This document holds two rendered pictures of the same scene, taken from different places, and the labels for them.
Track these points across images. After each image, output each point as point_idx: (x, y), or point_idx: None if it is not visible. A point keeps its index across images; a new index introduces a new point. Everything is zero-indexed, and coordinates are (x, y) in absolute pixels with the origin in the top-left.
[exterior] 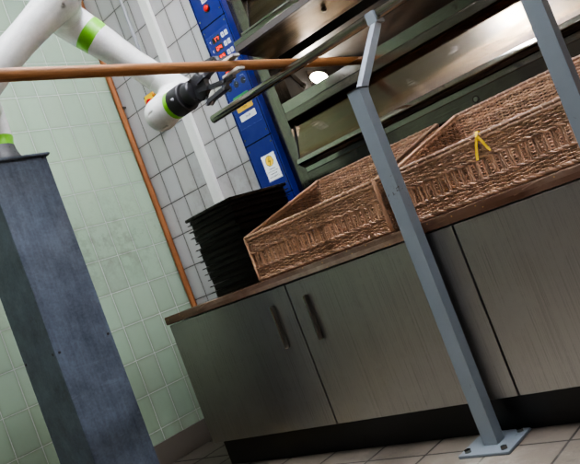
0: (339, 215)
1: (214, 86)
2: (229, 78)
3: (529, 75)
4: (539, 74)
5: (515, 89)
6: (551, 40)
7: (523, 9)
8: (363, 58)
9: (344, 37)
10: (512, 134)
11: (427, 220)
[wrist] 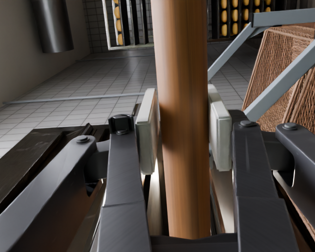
0: None
1: (262, 161)
2: (240, 117)
3: (296, 226)
4: (296, 209)
5: (311, 226)
6: (288, 10)
7: (230, 221)
8: (265, 93)
9: (211, 179)
10: None
11: None
